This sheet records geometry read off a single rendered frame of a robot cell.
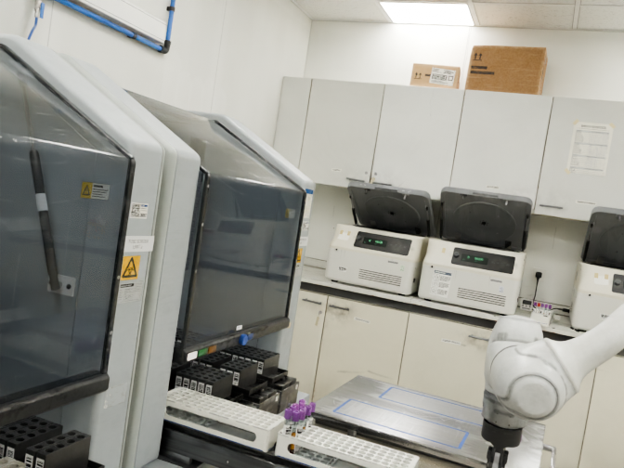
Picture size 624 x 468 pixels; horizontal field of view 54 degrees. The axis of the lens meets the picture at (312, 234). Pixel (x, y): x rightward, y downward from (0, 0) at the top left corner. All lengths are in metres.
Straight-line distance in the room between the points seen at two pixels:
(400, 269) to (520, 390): 2.64
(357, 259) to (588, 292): 1.29
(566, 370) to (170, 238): 0.81
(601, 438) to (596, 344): 2.60
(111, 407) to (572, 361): 0.86
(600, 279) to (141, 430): 2.73
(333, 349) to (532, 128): 1.78
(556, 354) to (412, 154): 2.96
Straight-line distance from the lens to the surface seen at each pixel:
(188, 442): 1.49
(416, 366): 3.70
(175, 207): 1.33
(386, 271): 3.67
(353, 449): 1.39
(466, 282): 3.59
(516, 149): 3.88
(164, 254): 1.32
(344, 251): 3.74
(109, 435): 1.33
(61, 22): 2.66
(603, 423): 3.69
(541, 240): 4.18
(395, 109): 4.03
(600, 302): 3.58
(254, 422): 1.43
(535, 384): 1.05
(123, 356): 1.29
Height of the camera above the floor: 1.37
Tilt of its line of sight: 3 degrees down
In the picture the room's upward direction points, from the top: 9 degrees clockwise
